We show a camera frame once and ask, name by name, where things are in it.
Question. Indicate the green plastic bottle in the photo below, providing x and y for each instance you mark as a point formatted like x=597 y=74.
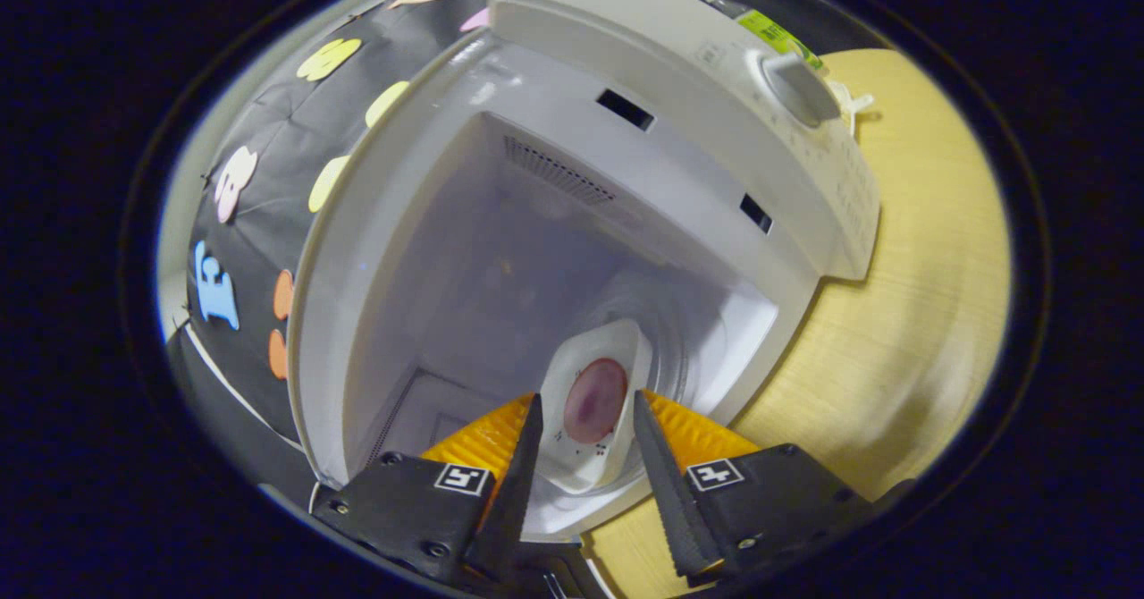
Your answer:
x=773 y=31

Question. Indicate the white square plate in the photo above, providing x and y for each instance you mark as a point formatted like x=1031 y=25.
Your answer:
x=608 y=340

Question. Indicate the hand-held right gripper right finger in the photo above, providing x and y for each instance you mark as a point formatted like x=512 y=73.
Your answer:
x=666 y=483

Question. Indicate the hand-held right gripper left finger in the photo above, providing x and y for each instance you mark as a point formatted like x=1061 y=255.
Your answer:
x=518 y=492

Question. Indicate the pink meat slice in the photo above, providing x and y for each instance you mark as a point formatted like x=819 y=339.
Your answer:
x=594 y=398

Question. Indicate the white microwave oven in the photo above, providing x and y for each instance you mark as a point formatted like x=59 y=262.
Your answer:
x=626 y=63

